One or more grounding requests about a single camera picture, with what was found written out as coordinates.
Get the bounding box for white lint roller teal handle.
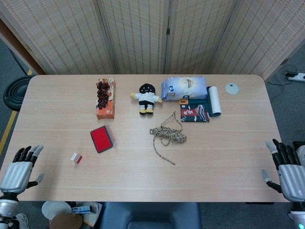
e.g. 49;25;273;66
179;85;222;117

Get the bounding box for red dark patterned packet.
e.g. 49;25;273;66
180;104;211;123

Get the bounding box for blue white soft pack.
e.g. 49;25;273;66
161;76;208;102

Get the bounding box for orange carton box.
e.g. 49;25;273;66
96;77;117;120

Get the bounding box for small red white cube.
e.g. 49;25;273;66
71;152;83;164

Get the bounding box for black round stool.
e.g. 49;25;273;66
2;75;34;112

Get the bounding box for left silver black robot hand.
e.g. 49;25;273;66
0;144;45;194

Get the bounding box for white round desk grommet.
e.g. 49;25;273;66
225;82;240;94

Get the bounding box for black-headed plush doll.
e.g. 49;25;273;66
130;83;163;116

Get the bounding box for red ink pad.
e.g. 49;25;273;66
90;124;117;154

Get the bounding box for white round plate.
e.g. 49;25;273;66
41;201;73;219

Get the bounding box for bamboo folding screen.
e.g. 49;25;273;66
0;0;305;81

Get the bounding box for braided beige rope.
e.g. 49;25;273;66
149;111;188;166

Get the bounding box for white shoe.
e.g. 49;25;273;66
15;213;30;229

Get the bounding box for black floor cable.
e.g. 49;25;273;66
266;64;299;94

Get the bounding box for brown round wooden board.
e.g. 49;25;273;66
49;213;83;229

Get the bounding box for white power strip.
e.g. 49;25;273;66
287;73;305;83

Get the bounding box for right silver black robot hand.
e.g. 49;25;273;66
261;139;305;203

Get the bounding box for beige tote bag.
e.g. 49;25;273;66
69;201;103;227

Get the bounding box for dark blue chair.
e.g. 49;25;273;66
99;202;202;229

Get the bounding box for small blue white box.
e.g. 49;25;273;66
71;205;92;215

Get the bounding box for dark red grape bunch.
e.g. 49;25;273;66
95;80;113;110

